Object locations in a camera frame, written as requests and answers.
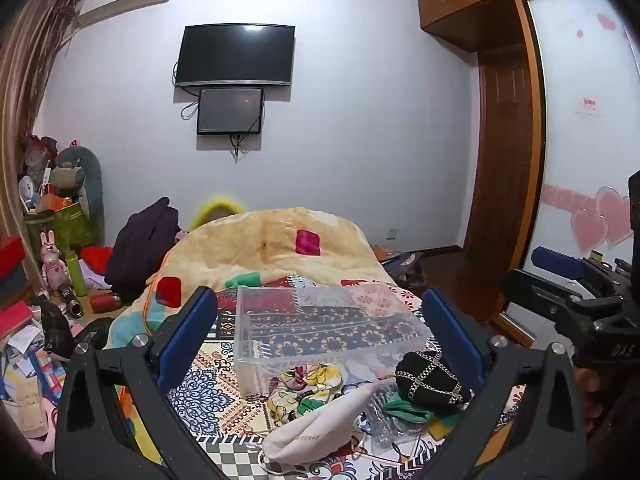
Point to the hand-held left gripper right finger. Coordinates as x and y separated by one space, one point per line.
450 330

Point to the green plush toy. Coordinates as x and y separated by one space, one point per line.
85 175

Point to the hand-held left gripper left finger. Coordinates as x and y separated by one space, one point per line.
187 330

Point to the yellow patchwork blanket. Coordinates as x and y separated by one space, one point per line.
270 245

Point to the sliding wardrobe door with hearts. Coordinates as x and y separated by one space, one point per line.
575 160

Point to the pair of slippers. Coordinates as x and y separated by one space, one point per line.
400 262

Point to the green cardboard box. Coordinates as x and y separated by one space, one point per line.
70 225

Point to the black flashlight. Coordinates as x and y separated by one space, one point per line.
71 301

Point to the floral patterned cloth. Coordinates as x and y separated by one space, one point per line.
300 392

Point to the dark jacket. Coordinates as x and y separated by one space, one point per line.
140 250

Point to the small white fan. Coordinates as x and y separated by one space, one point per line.
27 192

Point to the pink rabbit toy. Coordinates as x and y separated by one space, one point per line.
52 260

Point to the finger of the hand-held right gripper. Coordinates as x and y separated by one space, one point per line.
557 262
545 297

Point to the clear plastic bag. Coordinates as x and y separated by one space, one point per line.
387 432

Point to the clear plastic storage box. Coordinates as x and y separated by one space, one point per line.
330 330

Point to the red book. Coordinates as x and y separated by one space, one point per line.
15 320

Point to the small wall monitor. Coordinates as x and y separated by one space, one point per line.
230 111

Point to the striped brown curtain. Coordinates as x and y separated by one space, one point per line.
27 80

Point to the wall-mounted television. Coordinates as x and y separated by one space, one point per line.
234 55

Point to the red box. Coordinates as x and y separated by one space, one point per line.
11 255

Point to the wooden overhead cabinet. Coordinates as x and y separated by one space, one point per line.
465 10

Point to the patterned bed sheet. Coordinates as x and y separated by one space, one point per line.
225 400

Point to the red thermos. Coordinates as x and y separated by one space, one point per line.
104 302

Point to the red cloth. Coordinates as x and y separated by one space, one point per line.
97 259

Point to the green cloth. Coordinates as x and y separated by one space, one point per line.
407 406

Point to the green bottle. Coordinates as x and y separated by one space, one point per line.
76 272

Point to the wooden door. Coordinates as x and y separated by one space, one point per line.
500 160

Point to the pile of papers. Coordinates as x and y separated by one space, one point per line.
27 385

